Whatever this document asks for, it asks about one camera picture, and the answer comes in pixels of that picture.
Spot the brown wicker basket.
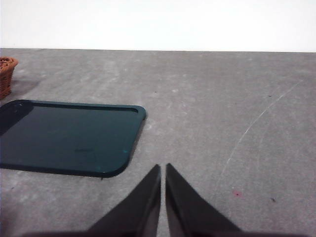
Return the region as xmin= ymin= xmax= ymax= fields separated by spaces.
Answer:
xmin=0 ymin=57 xmax=19 ymax=100

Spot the black rectangular tray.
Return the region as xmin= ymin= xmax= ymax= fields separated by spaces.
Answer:
xmin=0 ymin=99 xmax=147 ymax=178

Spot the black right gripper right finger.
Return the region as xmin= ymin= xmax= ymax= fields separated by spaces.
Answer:
xmin=164 ymin=162 xmax=244 ymax=237

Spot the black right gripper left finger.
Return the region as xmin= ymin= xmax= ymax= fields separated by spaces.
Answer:
xmin=86 ymin=164 xmax=161 ymax=237

